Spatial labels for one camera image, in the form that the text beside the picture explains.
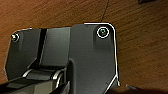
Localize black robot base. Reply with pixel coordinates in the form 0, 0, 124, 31
3, 22, 121, 94

